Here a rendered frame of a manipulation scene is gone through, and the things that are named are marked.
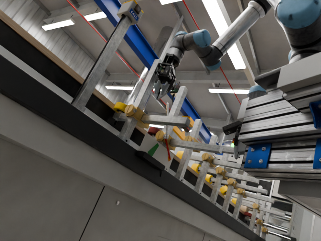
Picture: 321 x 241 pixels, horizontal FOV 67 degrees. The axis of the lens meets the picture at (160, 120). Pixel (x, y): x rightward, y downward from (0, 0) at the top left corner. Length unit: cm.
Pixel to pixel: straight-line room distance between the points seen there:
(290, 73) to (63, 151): 74
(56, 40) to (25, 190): 838
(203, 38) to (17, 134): 79
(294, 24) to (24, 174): 108
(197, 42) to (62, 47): 842
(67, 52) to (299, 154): 904
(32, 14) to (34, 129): 828
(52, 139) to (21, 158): 22
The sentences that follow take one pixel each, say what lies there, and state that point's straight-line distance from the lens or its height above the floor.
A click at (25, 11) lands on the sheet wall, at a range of 901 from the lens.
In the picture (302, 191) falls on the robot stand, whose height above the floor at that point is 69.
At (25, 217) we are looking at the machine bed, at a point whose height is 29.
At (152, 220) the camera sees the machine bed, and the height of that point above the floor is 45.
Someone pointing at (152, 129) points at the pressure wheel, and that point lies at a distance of 135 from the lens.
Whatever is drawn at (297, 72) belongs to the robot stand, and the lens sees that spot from 70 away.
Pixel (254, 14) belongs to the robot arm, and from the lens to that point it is 130.
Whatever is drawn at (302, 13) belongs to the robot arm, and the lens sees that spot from 89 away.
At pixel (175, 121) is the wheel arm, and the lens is 97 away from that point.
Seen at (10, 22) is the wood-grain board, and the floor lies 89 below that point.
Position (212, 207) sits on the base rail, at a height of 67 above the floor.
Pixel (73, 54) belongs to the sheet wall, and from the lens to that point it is 960.
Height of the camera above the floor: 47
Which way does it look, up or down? 21 degrees up
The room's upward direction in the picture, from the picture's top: 23 degrees clockwise
